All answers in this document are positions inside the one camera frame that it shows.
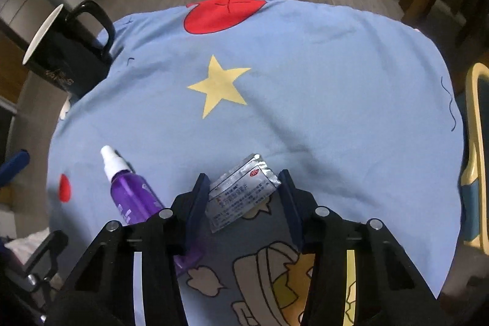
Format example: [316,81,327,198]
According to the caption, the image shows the silver foil packet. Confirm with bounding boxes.
[206,154,281,233]

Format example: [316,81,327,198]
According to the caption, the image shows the yellow rimmed teal trash bin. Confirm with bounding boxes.
[458,63,488,253]

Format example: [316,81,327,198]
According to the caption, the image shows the white fluffy blanket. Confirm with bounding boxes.
[5,228,50,265]

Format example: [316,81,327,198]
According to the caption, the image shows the purple spray bottle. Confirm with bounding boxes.
[100,146,203,276]

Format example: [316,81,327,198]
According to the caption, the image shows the light blue cartoon cloth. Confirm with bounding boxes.
[46,0,464,325]

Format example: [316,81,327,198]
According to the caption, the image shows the black ceramic mug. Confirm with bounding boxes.
[22,0,116,98]

